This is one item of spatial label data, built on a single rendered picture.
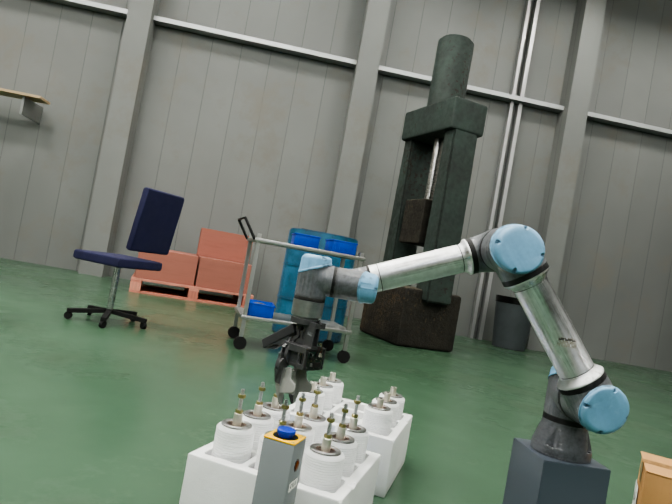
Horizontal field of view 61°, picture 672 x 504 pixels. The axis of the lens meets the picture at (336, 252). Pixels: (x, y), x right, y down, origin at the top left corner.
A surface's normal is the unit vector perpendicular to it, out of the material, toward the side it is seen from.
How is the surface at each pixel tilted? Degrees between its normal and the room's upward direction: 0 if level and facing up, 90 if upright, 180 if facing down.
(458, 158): 89
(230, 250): 90
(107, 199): 90
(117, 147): 90
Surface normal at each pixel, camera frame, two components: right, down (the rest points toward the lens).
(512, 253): -0.04, -0.14
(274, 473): -0.30, -0.07
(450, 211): 0.39, 0.03
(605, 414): 0.07, 0.10
